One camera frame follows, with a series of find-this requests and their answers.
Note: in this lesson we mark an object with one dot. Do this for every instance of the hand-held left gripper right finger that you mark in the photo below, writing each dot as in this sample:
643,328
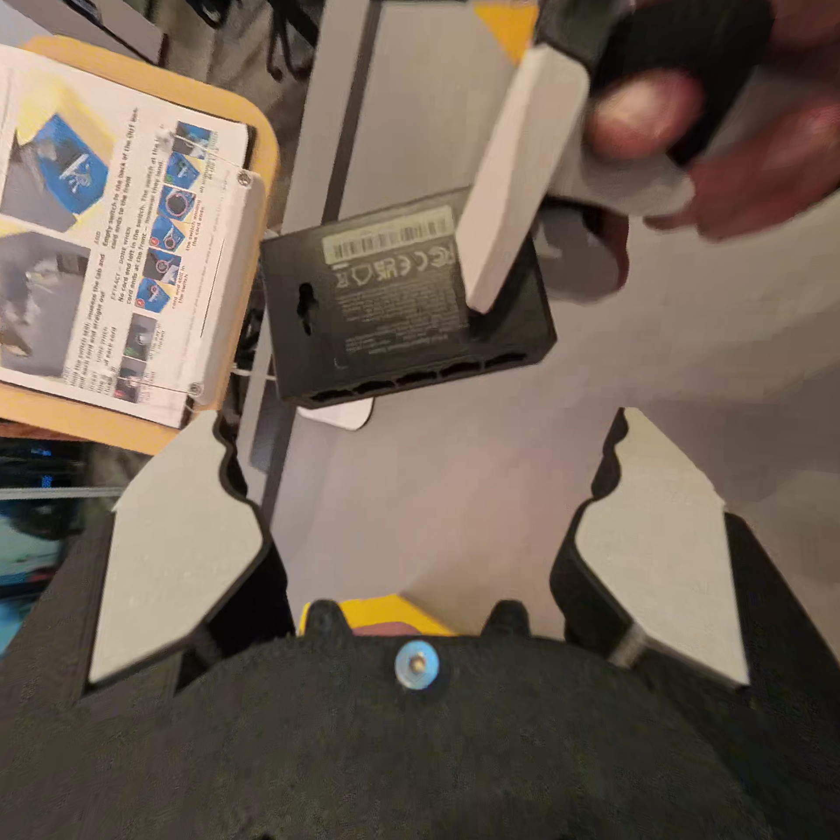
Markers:
663,564

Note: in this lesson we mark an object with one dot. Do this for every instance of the printed instruction sheet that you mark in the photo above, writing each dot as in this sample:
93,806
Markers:
98,229

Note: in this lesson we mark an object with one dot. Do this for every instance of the black network switch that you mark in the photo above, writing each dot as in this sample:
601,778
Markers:
394,308

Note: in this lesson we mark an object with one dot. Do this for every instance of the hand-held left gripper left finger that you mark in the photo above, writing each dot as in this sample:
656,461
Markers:
170,558

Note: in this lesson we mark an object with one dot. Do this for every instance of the light wooden board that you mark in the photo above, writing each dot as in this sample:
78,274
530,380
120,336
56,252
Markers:
262,138

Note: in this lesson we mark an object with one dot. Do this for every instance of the person's right hand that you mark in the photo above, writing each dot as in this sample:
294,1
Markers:
761,170

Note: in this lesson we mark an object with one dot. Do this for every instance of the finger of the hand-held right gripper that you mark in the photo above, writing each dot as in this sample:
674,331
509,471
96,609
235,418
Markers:
518,177
577,256

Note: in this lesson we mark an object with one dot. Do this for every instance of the yellow plastic bin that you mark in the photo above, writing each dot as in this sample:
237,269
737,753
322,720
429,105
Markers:
508,26
387,613

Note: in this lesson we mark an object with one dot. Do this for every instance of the white flat plate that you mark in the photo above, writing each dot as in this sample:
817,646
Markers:
341,415

